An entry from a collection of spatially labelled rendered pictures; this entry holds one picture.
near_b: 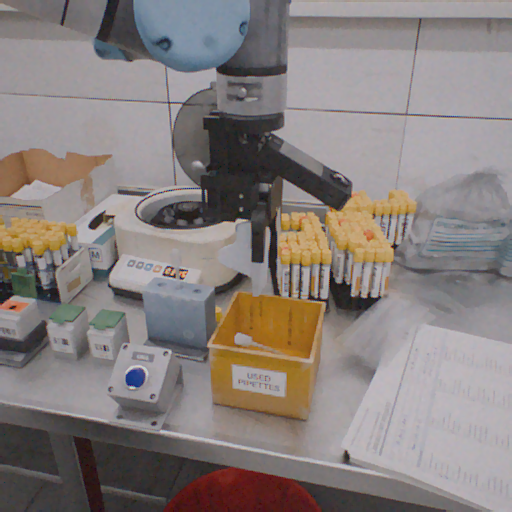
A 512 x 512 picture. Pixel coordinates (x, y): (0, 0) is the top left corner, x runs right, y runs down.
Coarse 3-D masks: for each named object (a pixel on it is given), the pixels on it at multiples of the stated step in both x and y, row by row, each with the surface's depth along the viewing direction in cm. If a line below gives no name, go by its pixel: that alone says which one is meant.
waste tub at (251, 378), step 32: (224, 320) 68; (256, 320) 76; (288, 320) 74; (320, 320) 68; (224, 352) 63; (256, 352) 62; (288, 352) 76; (320, 352) 75; (224, 384) 66; (256, 384) 64; (288, 384) 63; (288, 416) 66
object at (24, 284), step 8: (16, 272) 76; (24, 272) 76; (16, 280) 77; (24, 280) 76; (32, 280) 76; (16, 288) 77; (24, 288) 77; (32, 288) 76; (24, 296) 77; (32, 296) 77
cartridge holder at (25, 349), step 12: (0, 336) 75; (36, 336) 77; (48, 336) 80; (0, 348) 76; (12, 348) 76; (24, 348) 75; (36, 348) 77; (0, 360) 75; (12, 360) 74; (24, 360) 75
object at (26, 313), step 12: (12, 300) 76; (24, 300) 76; (0, 312) 74; (12, 312) 74; (24, 312) 74; (36, 312) 77; (0, 324) 74; (12, 324) 74; (24, 324) 75; (36, 324) 77; (12, 336) 75; (24, 336) 75
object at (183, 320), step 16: (144, 288) 75; (160, 288) 75; (176, 288) 75; (192, 288) 75; (208, 288) 75; (144, 304) 76; (160, 304) 75; (176, 304) 74; (192, 304) 73; (208, 304) 74; (160, 320) 77; (176, 320) 75; (192, 320) 74; (208, 320) 75; (160, 336) 78; (176, 336) 77; (192, 336) 76; (208, 336) 76; (176, 352) 76; (192, 352) 76
